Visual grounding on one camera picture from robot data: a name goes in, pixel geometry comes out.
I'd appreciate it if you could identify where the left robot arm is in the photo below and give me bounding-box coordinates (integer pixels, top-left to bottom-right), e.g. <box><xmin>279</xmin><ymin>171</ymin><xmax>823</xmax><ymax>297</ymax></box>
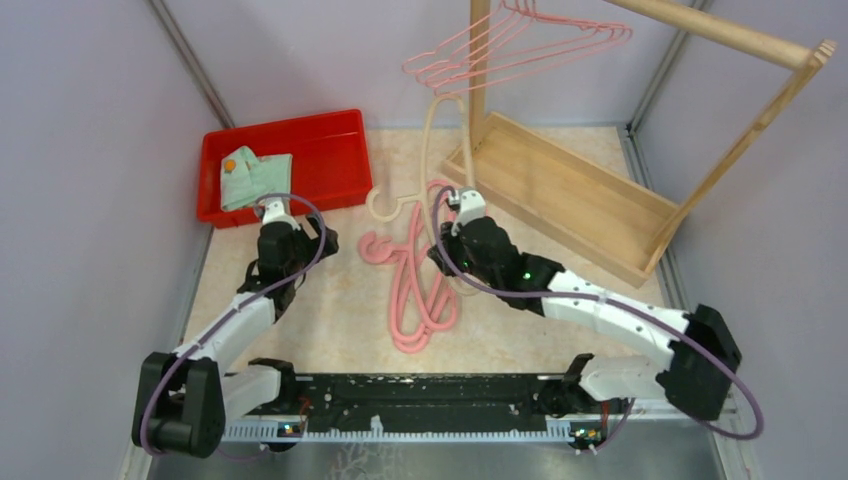
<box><xmin>131</xmin><ymin>215</ymin><xmax>339</xmax><ymax>458</ymax></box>

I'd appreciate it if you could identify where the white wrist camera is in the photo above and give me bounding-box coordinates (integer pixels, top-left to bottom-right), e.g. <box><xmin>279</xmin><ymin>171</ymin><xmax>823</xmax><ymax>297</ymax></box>
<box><xmin>254</xmin><ymin>197</ymin><xmax>298</xmax><ymax>230</ymax></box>
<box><xmin>446</xmin><ymin>187</ymin><xmax>487</xmax><ymax>237</ymax></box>

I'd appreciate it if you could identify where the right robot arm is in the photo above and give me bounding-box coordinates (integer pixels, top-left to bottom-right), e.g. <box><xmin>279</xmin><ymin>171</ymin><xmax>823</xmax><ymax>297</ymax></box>
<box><xmin>428</xmin><ymin>215</ymin><xmax>742</xmax><ymax>422</ymax></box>

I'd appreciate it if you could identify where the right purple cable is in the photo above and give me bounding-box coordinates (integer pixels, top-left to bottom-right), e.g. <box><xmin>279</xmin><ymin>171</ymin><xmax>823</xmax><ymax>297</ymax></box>
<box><xmin>431</xmin><ymin>187</ymin><xmax>764</xmax><ymax>455</ymax></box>

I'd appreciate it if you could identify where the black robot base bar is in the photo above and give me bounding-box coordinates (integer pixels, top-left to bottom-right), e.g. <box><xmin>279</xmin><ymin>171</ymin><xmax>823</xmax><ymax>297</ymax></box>
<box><xmin>223</xmin><ymin>354</ymin><xmax>633</xmax><ymax>453</ymax></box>

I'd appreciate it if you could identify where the purple cable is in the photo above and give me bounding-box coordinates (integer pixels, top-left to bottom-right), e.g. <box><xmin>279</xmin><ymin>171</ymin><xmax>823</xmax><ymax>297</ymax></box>
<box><xmin>431</xmin><ymin>187</ymin><xmax>764</xmax><ymax>455</ymax></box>
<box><xmin>139</xmin><ymin>193</ymin><xmax>328</xmax><ymax>460</ymax></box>

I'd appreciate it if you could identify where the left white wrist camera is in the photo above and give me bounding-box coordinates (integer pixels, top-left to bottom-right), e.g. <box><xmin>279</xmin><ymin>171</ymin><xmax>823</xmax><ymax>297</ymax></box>
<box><xmin>254</xmin><ymin>197</ymin><xmax>298</xmax><ymax>230</ymax></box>

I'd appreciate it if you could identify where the beige thick hanger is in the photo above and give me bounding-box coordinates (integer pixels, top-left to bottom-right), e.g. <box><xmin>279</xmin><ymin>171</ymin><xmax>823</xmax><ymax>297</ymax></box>
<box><xmin>366</xmin><ymin>94</ymin><xmax>482</xmax><ymax>296</ymax></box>

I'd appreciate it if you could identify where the green folded cloth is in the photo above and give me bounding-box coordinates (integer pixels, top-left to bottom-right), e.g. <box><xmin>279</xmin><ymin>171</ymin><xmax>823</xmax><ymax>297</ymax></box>
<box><xmin>219</xmin><ymin>146</ymin><xmax>293</xmax><ymax>212</ymax></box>

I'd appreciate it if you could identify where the wooden hanger rack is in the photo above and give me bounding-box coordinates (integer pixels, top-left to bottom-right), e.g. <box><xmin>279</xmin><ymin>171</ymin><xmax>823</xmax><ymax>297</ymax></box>
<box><xmin>420</xmin><ymin>1</ymin><xmax>837</xmax><ymax>286</ymax></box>

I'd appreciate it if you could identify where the red plastic bin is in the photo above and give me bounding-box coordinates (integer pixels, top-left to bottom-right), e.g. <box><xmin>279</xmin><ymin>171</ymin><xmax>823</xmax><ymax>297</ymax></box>
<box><xmin>196</xmin><ymin>109</ymin><xmax>373</xmax><ymax>229</ymax></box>

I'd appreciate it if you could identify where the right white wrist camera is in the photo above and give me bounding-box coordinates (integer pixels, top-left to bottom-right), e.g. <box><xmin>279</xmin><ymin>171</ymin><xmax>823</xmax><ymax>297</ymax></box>
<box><xmin>446</xmin><ymin>187</ymin><xmax>487</xmax><ymax>237</ymax></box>

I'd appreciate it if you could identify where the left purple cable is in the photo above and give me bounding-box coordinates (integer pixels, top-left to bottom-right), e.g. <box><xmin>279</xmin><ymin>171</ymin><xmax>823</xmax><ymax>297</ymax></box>
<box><xmin>139</xmin><ymin>193</ymin><xmax>328</xmax><ymax>460</ymax></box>

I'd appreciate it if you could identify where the thick pink hanger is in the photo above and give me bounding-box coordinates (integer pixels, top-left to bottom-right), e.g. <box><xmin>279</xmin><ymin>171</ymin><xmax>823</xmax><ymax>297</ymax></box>
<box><xmin>390</xmin><ymin>198</ymin><xmax>462</xmax><ymax>346</ymax></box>
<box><xmin>357</xmin><ymin>202</ymin><xmax>460</xmax><ymax>354</ymax></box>
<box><xmin>387</xmin><ymin>205</ymin><xmax>458</xmax><ymax>336</ymax></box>

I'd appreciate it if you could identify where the thin pink wire hanger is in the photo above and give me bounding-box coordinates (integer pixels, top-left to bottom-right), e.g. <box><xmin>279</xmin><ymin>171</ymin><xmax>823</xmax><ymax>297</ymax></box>
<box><xmin>402</xmin><ymin>0</ymin><xmax>634</xmax><ymax>94</ymax></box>
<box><xmin>410</xmin><ymin>0</ymin><xmax>631</xmax><ymax>91</ymax></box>
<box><xmin>420</xmin><ymin>0</ymin><xmax>627</xmax><ymax>87</ymax></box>

